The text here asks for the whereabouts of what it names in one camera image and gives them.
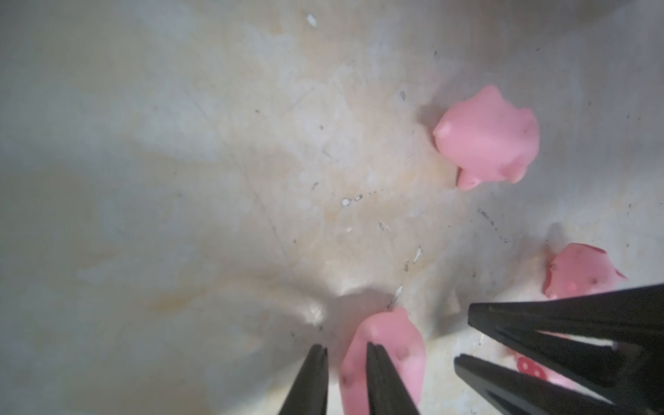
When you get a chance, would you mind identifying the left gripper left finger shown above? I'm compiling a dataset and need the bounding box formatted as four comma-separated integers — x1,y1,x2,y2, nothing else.
278,344,329,415

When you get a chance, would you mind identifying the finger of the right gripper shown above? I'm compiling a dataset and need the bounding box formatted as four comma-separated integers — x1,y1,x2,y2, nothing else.
454,354,623,415
468,285,663,414

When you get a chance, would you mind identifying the pink pig toy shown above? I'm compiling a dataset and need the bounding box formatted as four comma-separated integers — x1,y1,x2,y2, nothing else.
510,350,578,390
543,243,628,300
432,86,541,190
339,307,425,415

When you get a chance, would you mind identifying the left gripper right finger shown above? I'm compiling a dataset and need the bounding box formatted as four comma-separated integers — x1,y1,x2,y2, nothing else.
366,342,419,415

